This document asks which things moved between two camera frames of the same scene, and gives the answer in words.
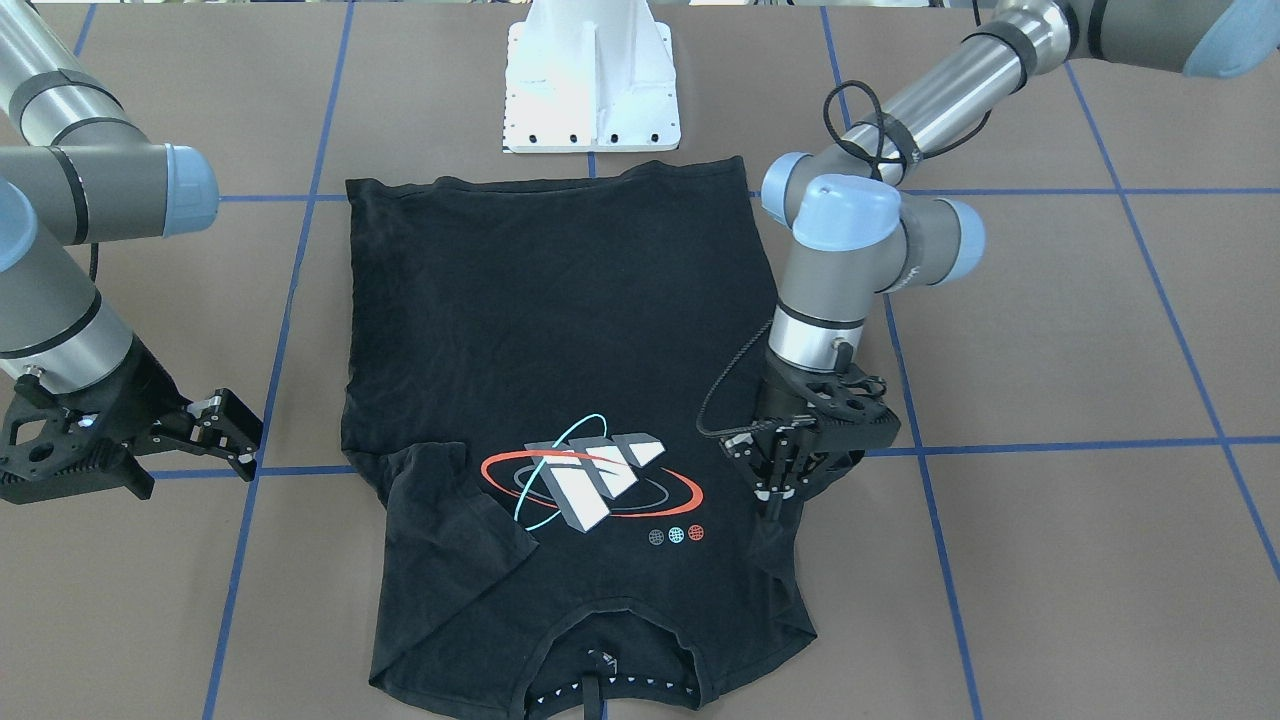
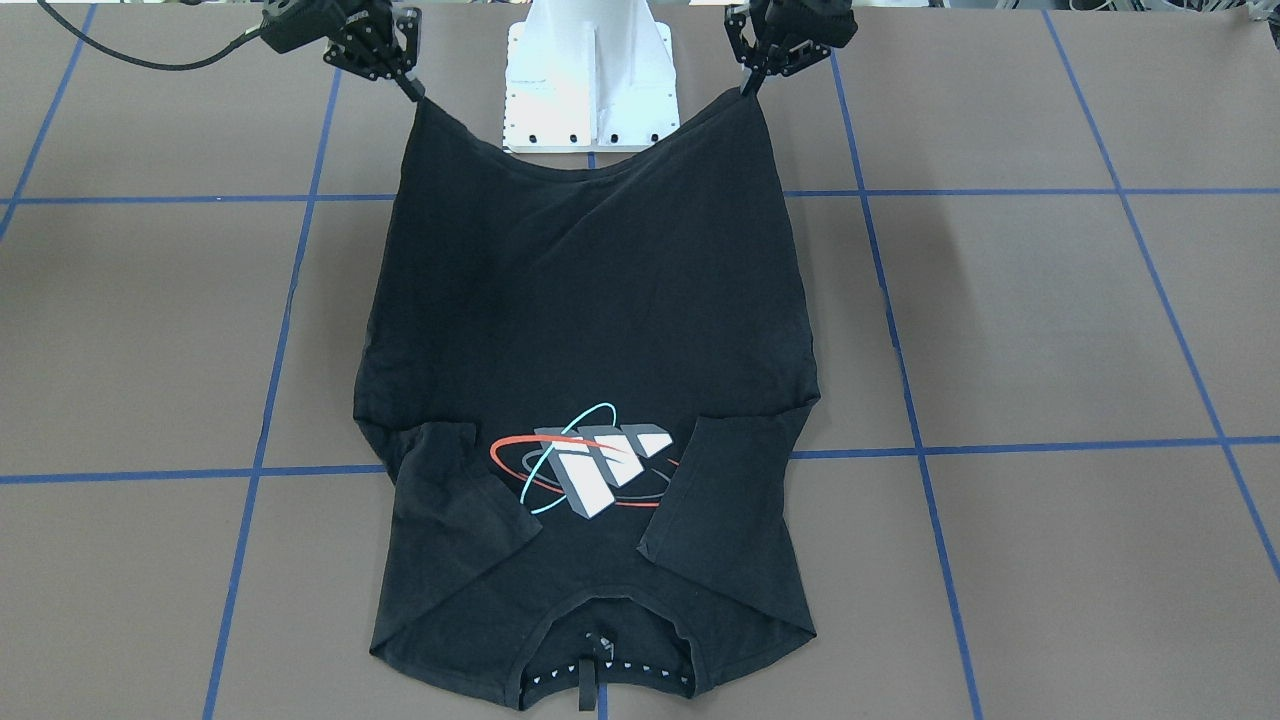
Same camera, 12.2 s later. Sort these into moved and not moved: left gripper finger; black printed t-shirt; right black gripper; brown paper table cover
Moved: right black gripper; left gripper finger
Not moved: brown paper table cover; black printed t-shirt
